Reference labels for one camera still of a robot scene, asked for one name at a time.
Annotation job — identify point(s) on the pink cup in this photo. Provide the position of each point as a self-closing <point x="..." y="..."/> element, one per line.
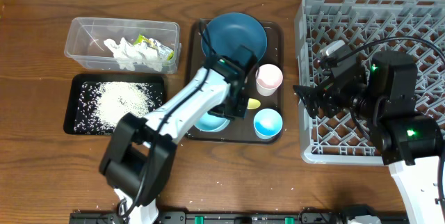
<point x="268" y="79"/>

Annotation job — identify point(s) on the green snack wrapper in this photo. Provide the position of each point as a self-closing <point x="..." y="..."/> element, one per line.
<point x="164" y="52"/>

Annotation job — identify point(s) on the white tissue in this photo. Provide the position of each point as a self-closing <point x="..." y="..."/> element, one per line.
<point x="128" y="56"/>

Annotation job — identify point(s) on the grey dishwasher rack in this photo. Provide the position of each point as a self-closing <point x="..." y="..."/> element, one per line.
<point x="336" y="140"/>

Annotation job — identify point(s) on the dark blue plate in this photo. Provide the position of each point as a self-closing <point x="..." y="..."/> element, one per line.
<point x="226" y="32"/>

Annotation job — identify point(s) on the black waste tray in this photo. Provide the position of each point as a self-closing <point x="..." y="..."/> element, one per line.
<point x="79" y="79"/>

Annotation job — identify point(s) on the clear plastic bin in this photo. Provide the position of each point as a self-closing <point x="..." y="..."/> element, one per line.
<point x="85" y="41"/>

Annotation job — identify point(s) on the small blue cup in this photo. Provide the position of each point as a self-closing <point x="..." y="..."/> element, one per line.
<point x="267" y="123"/>

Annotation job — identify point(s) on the spilled white rice pile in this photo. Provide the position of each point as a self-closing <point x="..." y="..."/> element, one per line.
<point x="102" y="104"/>

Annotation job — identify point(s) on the dark brown serving tray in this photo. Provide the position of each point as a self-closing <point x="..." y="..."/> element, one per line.
<point x="240" y="130"/>

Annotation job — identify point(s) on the light blue rice bowl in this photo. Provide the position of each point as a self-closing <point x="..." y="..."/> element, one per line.
<point x="211" y="123"/>

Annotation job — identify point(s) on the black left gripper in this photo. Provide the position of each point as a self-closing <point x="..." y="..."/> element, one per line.
<point x="222" y="111"/>

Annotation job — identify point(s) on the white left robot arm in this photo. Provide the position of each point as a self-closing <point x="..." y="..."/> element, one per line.
<point x="138" y="159"/>

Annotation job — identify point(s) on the yellow plastic spoon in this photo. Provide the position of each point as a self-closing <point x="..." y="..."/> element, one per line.
<point x="253" y="104"/>

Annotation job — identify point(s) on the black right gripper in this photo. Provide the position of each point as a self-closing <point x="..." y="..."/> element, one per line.
<point x="327" y="97"/>

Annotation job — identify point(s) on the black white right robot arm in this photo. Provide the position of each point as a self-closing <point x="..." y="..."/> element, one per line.
<point x="410" y="143"/>

